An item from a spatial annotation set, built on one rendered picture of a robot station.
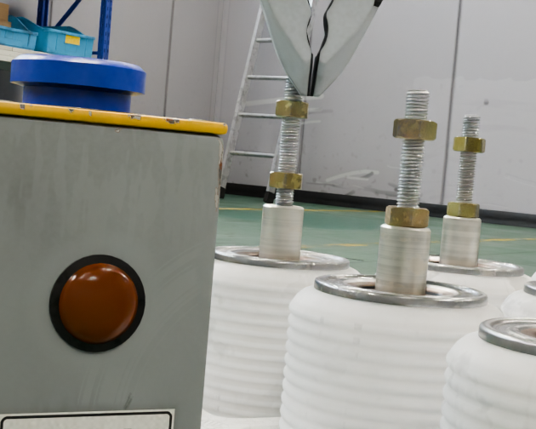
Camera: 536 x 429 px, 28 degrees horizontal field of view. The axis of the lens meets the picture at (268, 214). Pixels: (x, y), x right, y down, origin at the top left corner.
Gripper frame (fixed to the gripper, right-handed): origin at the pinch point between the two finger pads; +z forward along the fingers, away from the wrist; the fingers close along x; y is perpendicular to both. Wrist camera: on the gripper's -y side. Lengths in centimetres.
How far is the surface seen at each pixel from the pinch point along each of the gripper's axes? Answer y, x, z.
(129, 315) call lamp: -26.2, 6.8, 9.3
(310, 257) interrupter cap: 2.8, -1.0, 9.9
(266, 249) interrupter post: 0.7, 1.6, 9.5
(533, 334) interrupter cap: -19.4, -6.7, 10.0
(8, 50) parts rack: 534, 120, -41
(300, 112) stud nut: 0.8, 0.4, 2.2
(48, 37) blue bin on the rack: 560, 102, -53
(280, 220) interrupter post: 0.4, 1.0, 7.9
